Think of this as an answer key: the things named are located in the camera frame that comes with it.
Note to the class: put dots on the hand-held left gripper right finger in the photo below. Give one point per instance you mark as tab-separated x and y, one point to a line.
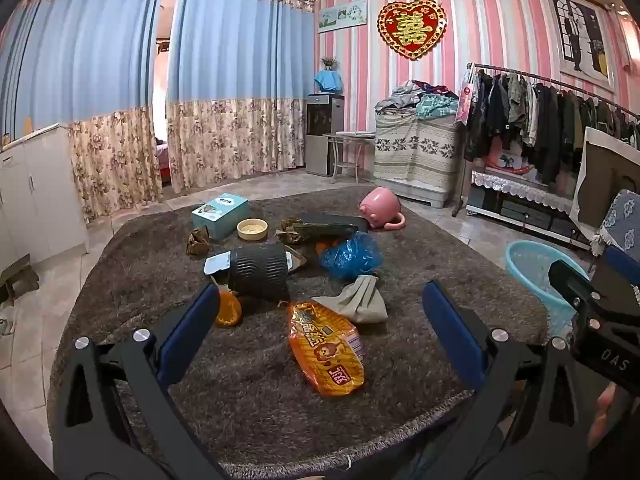
452	330

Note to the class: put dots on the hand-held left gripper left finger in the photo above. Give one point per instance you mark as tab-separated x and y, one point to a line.
187	330

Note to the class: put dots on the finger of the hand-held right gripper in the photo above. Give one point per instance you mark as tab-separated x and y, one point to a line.
570	280
622	270

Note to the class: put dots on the light blue plastic basket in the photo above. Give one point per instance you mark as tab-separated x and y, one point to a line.
530	270

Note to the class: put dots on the brown paper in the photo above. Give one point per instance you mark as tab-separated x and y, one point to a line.
199	242
287	230

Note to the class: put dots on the orange snack packet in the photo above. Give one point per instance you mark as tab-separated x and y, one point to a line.
320	345

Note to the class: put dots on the person's right hand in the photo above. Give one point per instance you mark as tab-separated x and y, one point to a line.
602	420

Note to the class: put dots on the blue patterned fringed cloth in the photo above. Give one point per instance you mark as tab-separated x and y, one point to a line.
622	225

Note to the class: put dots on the orange plastic wrapper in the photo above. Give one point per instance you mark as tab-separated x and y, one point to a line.
229	310

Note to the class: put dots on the small white packet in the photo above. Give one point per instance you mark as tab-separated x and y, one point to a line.
216	264

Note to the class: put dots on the black ribbed cylinder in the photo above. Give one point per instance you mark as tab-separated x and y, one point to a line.
257	270

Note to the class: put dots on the grey cloth pouch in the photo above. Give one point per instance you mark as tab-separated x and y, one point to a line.
362	300

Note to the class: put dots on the cream framed brown panel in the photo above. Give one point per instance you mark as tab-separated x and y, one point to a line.
605	170

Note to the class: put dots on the low shelf with lace cloth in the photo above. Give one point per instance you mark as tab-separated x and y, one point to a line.
520	185

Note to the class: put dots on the cream ridged bowl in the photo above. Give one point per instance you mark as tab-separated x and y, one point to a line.
253	230

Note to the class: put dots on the teal cardboard box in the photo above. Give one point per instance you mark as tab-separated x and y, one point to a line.
220	212

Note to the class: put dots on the blue plastic bag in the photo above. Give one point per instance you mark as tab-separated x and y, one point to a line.
350	257

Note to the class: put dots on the pink pig toy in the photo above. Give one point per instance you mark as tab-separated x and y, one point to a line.
377	205

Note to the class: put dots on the small orange crumpled bag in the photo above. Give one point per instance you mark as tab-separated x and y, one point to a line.
322	249

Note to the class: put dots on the camouflage pattern packet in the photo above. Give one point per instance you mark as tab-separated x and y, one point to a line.
325	234

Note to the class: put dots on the black flat case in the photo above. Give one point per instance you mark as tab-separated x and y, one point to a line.
335	220

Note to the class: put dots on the small wooden stool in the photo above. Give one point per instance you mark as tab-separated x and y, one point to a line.
20	277

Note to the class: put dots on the row of hanging clothes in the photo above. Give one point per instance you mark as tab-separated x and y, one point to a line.
500	110

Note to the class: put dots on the patterned cloth covered cabinet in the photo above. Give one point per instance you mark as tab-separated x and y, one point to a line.
415	150

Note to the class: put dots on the white cabinet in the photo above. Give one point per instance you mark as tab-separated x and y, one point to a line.
40	200

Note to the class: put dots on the pink hanging bag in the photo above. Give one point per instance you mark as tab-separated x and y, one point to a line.
465	100

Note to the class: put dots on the small round side table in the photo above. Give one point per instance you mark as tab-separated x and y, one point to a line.
352	135

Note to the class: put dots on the pile of clothes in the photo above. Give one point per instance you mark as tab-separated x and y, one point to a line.
430	105

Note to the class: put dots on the metal clothes rack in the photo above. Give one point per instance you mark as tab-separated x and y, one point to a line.
495	67

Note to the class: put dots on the grey water dispenser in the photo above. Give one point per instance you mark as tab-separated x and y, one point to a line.
320	135

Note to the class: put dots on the blue cloth cover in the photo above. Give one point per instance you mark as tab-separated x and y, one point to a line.
327	81

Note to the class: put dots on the narrow blue floral curtain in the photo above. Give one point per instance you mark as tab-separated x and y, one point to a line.
235	50

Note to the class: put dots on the wide blue floral curtain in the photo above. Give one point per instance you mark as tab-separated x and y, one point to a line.
90	60

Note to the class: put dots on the small potted plant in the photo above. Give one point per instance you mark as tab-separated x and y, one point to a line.
330	63

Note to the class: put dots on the wall poster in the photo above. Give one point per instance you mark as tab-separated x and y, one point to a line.
580	35

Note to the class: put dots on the red heart wall decoration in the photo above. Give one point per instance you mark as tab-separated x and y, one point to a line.
412	30

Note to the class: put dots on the landscape wall picture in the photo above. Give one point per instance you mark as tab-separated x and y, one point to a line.
342	16

